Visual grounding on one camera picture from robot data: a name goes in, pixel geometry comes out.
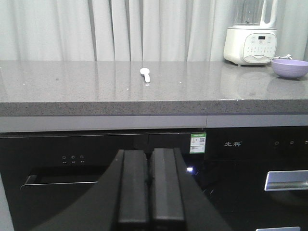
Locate white pleated curtain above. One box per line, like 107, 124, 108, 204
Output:
0, 0, 308, 62

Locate black built-in oven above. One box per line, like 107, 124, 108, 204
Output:
201, 126, 308, 231

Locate purple plastic bowl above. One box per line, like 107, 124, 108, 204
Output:
271, 59, 308, 78

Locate green white energy label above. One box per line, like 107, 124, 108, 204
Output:
189, 133, 206, 154

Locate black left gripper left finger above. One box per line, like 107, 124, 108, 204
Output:
34, 150, 150, 231

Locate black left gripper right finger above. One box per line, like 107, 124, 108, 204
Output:
150, 148, 231, 231

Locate white blender with glass jar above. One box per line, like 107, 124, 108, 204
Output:
223, 0, 278, 65

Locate black built-in dishwasher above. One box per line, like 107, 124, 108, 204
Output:
0, 130, 192, 231

